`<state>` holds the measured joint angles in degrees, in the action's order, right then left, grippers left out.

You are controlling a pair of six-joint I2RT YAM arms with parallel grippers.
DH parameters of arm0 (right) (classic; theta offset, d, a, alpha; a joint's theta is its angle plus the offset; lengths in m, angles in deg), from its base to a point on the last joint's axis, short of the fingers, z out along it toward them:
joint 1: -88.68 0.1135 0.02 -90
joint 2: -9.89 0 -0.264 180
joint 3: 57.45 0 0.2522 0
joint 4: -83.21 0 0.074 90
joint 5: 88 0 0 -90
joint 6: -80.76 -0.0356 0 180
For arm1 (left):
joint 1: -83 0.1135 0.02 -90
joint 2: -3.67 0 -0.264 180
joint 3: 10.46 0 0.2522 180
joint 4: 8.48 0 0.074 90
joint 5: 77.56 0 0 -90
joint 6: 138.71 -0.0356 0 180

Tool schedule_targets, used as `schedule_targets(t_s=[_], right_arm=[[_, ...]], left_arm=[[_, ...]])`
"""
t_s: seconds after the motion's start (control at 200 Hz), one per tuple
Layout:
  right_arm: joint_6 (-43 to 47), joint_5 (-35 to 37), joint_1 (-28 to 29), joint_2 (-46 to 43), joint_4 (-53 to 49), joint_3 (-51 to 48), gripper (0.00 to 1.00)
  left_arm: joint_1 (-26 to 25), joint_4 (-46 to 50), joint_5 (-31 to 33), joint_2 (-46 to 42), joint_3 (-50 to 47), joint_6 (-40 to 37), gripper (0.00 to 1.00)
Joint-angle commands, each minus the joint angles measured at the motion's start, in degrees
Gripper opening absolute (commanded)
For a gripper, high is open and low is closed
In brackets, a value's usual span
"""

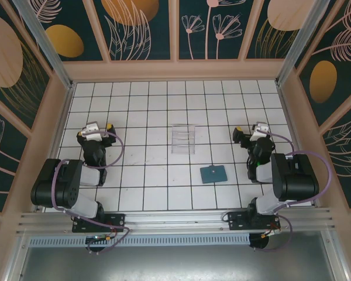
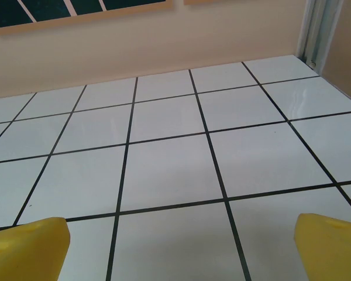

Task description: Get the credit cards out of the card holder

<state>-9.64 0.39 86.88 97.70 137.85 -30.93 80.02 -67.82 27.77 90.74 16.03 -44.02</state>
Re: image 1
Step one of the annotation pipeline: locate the teal leather card holder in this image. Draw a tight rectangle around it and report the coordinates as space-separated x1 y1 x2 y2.
199 165 228 185

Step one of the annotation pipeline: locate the grey metal sheet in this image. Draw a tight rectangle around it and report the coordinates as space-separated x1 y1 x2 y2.
17 245 337 281

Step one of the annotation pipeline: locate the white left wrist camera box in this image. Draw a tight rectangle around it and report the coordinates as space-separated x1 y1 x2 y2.
81 122 104 142

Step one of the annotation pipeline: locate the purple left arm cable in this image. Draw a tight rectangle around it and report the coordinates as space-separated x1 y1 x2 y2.
51 130 132 256

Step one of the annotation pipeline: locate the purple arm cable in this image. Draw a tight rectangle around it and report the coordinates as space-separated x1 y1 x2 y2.
51 130 132 256
259 130 333 252

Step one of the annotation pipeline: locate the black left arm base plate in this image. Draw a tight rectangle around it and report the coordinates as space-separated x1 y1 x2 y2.
72 213 126 234

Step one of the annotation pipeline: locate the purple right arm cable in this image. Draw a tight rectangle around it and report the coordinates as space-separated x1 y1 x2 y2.
259 130 333 252

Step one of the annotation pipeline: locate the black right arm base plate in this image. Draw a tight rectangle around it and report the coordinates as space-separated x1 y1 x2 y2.
227 211 281 232

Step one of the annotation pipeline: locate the black round cable port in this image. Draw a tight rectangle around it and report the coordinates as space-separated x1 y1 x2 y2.
86 242 106 255
249 233 270 251

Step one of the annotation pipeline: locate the aluminium frame post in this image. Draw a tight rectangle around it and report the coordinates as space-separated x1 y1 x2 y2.
274 0 331 85
11 0 77 90

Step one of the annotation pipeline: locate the aluminium mounting rail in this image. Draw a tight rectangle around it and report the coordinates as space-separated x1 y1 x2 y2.
16 207 339 237

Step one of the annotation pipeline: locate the slotted grey cable duct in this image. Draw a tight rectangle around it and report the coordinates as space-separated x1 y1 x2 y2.
27 235 252 247

